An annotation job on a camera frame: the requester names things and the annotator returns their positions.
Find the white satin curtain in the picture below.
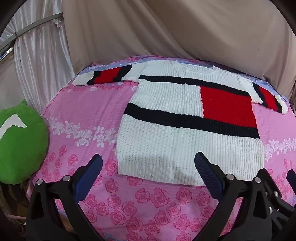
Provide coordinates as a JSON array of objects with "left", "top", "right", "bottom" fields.
[{"left": 0, "top": 0, "right": 76, "bottom": 113}]

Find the white red black knit sweater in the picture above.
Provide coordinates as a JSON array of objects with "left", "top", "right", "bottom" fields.
[{"left": 72, "top": 60, "right": 288, "bottom": 186}]

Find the beige draped cloth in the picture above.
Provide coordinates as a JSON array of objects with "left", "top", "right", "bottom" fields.
[{"left": 62, "top": 0, "right": 296, "bottom": 106}]

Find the pink floral bedsheet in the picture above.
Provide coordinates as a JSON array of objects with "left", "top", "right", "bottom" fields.
[{"left": 26, "top": 54, "right": 296, "bottom": 241}]

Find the green plush pillow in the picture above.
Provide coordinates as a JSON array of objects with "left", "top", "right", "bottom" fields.
[{"left": 0, "top": 99, "right": 49, "bottom": 185}]

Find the curved metal rod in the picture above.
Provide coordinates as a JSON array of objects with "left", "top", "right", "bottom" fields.
[{"left": 0, "top": 13, "right": 63, "bottom": 48}]

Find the pink cable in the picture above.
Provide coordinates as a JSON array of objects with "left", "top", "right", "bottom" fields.
[{"left": 6, "top": 214, "right": 28, "bottom": 221}]

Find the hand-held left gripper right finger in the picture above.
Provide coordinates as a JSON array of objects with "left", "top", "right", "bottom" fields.
[{"left": 194, "top": 152, "right": 276, "bottom": 241}]

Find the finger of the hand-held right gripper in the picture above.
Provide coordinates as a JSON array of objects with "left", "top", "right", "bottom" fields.
[
  {"left": 257, "top": 169, "right": 296, "bottom": 223},
  {"left": 286, "top": 170, "right": 296, "bottom": 187}
]

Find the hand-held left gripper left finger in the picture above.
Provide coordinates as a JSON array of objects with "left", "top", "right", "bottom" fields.
[{"left": 25, "top": 153, "right": 105, "bottom": 241}]

